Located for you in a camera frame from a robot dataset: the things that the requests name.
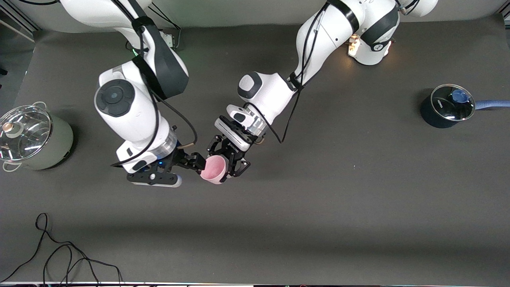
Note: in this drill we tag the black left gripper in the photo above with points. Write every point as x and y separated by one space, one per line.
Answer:
228 150

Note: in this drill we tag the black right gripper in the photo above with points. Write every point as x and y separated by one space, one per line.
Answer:
184 156

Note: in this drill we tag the pink plastic cup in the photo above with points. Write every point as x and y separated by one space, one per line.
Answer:
215 169

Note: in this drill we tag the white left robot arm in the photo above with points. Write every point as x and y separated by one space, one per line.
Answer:
271 93

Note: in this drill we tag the dark grey table mat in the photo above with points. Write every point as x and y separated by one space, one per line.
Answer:
318 199

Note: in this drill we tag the pale green cooking pot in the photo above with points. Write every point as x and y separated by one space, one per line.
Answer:
51 153

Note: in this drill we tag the glass pot lid with knob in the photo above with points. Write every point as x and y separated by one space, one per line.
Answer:
32 137

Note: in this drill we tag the dark blue saucepan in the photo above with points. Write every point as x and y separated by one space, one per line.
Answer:
430 113

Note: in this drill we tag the glass saucepan lid blue knob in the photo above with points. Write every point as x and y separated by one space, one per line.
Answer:
446 97

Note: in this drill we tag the aluminium frame rail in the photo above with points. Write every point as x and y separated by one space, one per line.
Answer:
505 15
18 26

